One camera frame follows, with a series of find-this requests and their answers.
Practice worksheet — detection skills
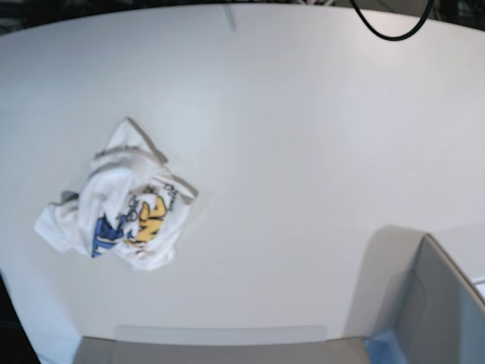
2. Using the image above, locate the white printed t-shirt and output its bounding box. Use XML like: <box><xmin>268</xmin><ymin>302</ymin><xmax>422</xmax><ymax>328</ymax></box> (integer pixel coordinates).
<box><xmin>34</xmin><ymin>118</ymin><xmax>197</xmax><ymax>271</ymax></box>

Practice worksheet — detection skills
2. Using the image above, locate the black hanging cable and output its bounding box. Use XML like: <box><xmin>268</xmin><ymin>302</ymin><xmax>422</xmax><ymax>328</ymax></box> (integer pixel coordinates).
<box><xmin>349</xmin><ymin>0</ymin><xmax>434</xmax><ymax>41</ymax></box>

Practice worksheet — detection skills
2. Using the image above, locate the grey cardboard box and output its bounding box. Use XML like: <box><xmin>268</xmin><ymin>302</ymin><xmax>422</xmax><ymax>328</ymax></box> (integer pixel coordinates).
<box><xmin>74</xmin><ymin>234</ymin><xmax>484</xmax><ymax>363</ymax></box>

